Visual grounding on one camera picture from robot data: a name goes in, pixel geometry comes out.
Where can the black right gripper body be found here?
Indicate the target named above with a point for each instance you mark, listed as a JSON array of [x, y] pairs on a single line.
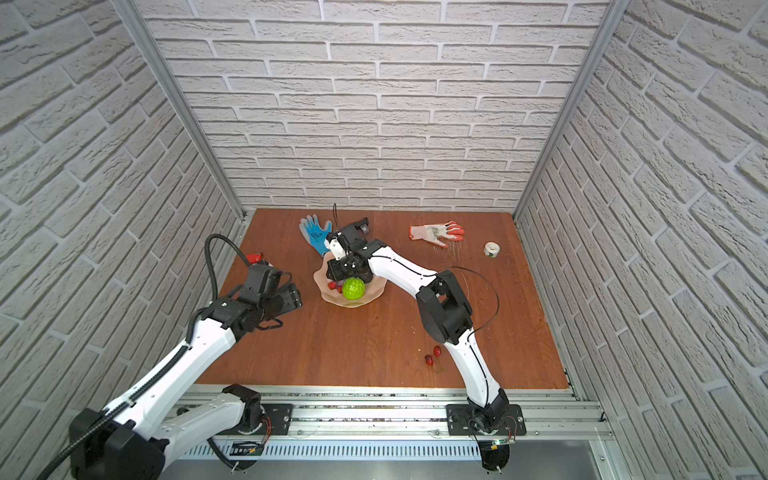
[[345, 268]]

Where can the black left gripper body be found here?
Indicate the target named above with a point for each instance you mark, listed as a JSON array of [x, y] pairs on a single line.
[[287, 298]]

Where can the green bumpy fake fruit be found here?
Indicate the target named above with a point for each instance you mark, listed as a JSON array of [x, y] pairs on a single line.
[[353, 289]]

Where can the pink wavy fruit bowl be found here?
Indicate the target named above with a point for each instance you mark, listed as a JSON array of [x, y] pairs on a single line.
[[374, 289]]

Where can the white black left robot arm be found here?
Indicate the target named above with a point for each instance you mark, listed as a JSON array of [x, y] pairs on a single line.
[[131, 438]]

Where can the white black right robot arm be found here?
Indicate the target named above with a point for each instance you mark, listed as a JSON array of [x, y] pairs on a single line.
[[446, 315]]

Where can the red black pipe wrench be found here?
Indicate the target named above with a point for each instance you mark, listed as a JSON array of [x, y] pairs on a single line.
[[255, 258]]

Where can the blue work glove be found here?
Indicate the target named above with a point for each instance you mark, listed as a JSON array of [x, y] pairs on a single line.
[[315, 232]]

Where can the red white work glove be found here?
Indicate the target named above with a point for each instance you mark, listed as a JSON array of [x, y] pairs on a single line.
[[437, 234]]

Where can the white tape roll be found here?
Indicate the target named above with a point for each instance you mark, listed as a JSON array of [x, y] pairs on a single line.
[[492, 249]]

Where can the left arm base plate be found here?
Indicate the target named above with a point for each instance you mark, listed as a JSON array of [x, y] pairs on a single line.
[[263, 419]]

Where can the aluminium rail frame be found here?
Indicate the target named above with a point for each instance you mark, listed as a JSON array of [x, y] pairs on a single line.
[[404, 424]]

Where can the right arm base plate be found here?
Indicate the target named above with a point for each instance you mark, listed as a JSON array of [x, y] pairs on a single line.
[[467, 420]]

